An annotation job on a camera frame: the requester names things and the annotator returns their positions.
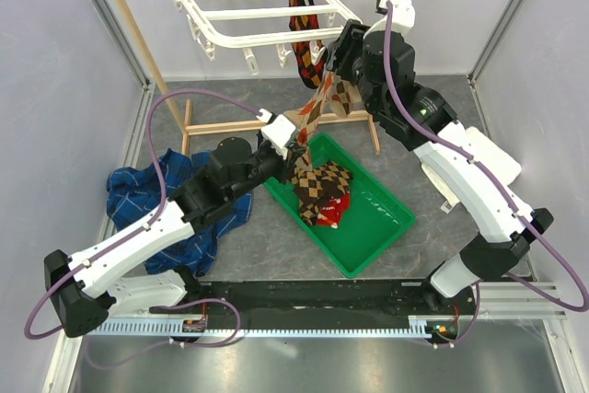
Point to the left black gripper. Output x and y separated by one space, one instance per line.
287 159

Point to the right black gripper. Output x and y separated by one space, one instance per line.
352 40

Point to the tan brown argyle sock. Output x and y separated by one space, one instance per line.
341 98

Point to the brown yellow argyle sock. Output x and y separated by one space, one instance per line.
310 203
334 179

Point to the red christmas sock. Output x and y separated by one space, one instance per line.
342 202
329 216

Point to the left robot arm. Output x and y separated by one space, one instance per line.
91 286

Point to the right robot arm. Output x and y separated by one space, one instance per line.
380 65

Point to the white plastic clip hanger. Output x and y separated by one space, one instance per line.
249 26

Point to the black red argyle sock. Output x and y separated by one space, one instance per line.
310 73

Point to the green plastic tray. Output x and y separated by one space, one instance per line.
373 222

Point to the wooden clothes rack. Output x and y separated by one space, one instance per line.
150 52

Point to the blue plaid shirt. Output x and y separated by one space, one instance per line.
134 194

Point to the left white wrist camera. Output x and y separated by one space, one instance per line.
278 130

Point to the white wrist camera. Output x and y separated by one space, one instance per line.
403 16
278 130

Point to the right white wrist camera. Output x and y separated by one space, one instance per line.
403 16

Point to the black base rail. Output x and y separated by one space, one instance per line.
314 305

